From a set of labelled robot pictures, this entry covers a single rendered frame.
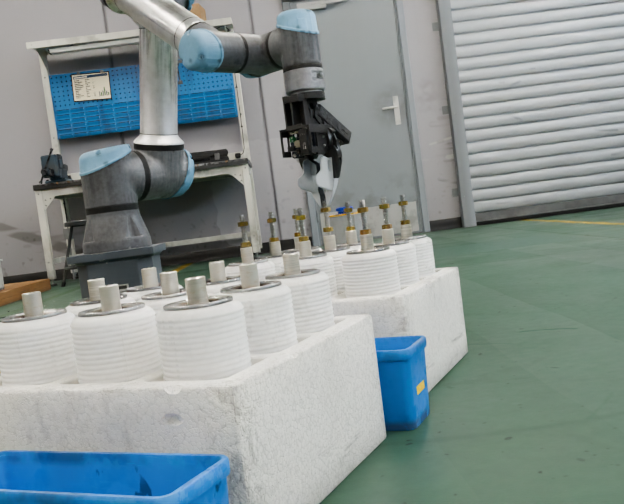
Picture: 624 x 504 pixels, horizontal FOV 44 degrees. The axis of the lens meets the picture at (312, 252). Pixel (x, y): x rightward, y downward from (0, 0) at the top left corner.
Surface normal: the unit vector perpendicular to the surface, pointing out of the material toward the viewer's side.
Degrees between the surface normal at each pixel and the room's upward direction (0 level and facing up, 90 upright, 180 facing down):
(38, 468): 88
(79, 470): 88
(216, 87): 90
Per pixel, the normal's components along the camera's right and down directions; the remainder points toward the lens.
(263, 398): 0.90, -0.09
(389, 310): -0.40, 0.11
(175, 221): 0.04, 0.05
